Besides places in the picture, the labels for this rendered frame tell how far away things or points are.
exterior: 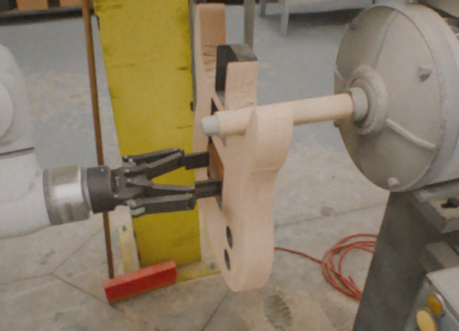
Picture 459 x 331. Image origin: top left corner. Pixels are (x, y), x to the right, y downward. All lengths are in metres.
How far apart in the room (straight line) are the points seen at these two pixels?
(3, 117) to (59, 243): 1.66
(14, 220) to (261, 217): 0.35
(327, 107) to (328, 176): 2.02
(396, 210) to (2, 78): 0.71
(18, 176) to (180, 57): 0.87
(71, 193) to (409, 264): 0.62
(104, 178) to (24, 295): 1.46
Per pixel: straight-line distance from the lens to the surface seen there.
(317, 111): 0.58
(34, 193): 0.70
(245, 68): 0.61
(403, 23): 0.59
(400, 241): 0.93
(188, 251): 1.97
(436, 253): 0.74
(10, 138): 0.69
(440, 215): 0.68
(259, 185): 0.59
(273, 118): 0.51
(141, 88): 1.48
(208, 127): 0.54
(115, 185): 0.72
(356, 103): 0.60
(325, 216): 2.33
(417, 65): 0.56
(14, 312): 2.08
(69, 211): 0.70
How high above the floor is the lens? 1.53
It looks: 36 degrees down
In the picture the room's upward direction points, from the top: straight up
